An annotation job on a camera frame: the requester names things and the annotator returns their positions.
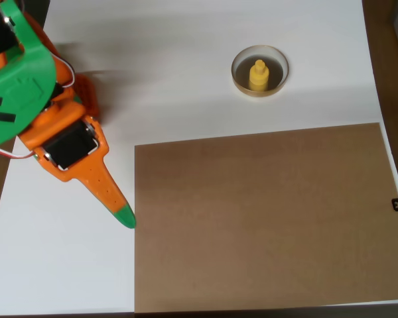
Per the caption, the small yellow plastic piece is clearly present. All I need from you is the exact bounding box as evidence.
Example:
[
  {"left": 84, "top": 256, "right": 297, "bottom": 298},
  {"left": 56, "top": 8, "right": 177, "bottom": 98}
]
[{"left": 248, "top": 59, "right": 271, "bottom": 92}]

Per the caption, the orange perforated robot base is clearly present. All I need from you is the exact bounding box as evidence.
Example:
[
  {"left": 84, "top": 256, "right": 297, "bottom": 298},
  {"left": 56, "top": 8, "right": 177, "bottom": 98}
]
[{"left": 73, "top": 73, "right": 101, "bottom": 123}]

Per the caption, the round shallow tape ring dish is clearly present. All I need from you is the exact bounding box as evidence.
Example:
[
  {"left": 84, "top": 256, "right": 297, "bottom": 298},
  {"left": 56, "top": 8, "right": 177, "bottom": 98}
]
[{"left": 231, "top": 44, "right": 290, "bottom": 99}]

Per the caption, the brown fibreboard panel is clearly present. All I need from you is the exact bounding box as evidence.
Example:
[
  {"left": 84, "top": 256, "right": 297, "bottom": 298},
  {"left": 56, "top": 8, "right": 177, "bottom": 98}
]
[{"left": 134, "top": 122, "right": 398, "bottom": 314}]

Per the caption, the white red servo cable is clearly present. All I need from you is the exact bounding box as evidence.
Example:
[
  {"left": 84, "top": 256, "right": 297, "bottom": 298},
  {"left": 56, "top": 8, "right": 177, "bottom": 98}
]
[{"left": 0, "top": 142, "right": 36, "bottom": 160}]

